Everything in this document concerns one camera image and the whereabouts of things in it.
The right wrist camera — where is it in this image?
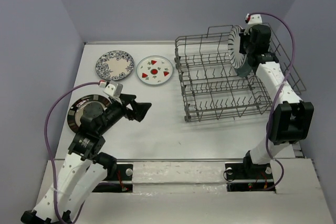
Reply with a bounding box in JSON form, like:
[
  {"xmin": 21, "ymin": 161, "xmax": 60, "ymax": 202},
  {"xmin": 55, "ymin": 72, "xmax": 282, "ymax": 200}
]
[{"xmin": 244, "ymin": 14, "xmax": 263, "ymax": 35}]

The dark striped rim plate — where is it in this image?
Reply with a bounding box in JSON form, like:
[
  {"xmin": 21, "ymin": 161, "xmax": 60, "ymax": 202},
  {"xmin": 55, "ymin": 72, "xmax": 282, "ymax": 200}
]
[{"xmin": 67, "ymin": 94, "xmax": 111, "ymax": 133}]

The teal ceramic plate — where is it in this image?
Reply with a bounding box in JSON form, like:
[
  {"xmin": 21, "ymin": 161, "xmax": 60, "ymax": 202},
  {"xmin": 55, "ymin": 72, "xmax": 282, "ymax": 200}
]
[{"xmin": 232, "ymin": 51, "xmax": 255, "ymax": 78}]

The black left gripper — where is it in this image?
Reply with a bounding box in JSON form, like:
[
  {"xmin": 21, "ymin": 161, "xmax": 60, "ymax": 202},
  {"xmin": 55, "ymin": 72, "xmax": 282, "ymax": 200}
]
[{"xmin": 98, "ymin": 93, "xmax": 152, "ymax": 134}]

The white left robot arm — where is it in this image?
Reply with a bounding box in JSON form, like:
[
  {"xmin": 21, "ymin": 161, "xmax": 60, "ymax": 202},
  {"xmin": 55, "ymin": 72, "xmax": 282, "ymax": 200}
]
[{"xmin": 20, "ymin": 94, "xmax": 152, "ymax": 223}]

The watermelon pattern plate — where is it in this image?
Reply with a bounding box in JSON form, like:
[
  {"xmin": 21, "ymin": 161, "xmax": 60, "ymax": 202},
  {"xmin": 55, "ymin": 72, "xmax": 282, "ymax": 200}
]
[{"xmin": 136, "ymin": 55, "xmax": 173, "ymax": 86}]

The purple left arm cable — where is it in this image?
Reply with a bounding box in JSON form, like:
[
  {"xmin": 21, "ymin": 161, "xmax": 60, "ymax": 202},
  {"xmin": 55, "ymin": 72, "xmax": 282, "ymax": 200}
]
[{"xmin": 44, "ymin": 81, "xmax": 106, "ymax": 222}]

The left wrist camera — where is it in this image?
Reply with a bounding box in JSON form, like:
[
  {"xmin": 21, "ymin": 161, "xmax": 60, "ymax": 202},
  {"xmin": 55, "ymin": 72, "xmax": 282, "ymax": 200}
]
[{"xmin": 103, "ymin": 81, "xmax": 123, "ymax": 99}]

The grey wire dish rack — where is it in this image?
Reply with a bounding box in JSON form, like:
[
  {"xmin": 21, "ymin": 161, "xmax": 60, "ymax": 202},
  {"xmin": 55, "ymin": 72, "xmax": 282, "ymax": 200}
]
[{"xmin": 174, "ymin": 23, "xmax": 307, "ymax": 124}]

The blue floral plate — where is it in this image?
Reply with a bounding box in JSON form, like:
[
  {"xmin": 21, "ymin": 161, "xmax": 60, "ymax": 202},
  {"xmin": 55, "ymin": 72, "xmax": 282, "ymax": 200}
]
[{"xmin": 95, "ymin": 50, "xmax": 134, "ymax": 81}]

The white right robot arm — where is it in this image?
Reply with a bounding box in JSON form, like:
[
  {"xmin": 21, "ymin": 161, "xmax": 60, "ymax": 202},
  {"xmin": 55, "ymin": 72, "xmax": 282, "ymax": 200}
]
[{"xmin": 239, "ymin": 24, "xmax": 314, "ymax": 178}]

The blue striped white plate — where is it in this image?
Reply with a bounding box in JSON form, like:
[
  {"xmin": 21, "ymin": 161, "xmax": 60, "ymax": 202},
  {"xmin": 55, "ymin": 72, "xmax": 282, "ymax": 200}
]
[{"xmin": 227, "ymin": 25, "xmax": 245, "ymax": 69}]

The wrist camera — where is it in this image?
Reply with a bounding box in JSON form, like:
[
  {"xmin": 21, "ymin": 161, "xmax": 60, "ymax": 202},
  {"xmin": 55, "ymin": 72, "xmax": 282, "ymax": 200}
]
[
  {"xmin": 244, "ymin": 14, "xmax": 263, "ymax": 35},
  {"xmin": 103, "ymin": 81, "xmax": 123, "ymax": 99}
]

